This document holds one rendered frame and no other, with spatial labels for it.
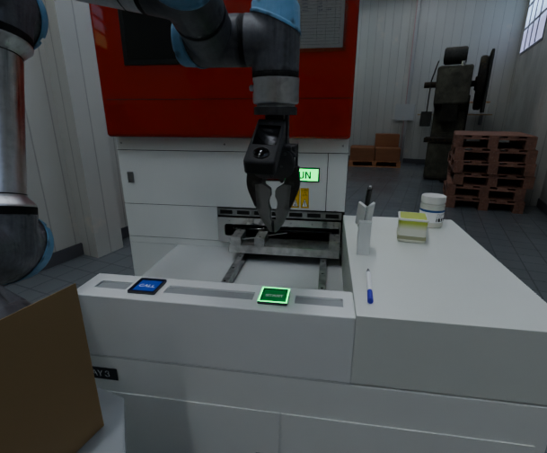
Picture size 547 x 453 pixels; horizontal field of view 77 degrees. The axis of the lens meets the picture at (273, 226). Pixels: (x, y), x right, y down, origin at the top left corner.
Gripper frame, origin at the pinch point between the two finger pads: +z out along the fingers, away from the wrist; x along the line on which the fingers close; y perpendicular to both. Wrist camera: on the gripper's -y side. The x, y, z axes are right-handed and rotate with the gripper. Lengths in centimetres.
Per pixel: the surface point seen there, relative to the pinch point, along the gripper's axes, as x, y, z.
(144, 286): 26.4, 0.4, 14.3
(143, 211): 59, 59, 16
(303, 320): -6.1, -3.9, 16.0
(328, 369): -11.0, -3.9, 26.0
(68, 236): 224, 208, 89
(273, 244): 7, 49, 23
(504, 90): -415, 894, -75
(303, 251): -3, 47, 23
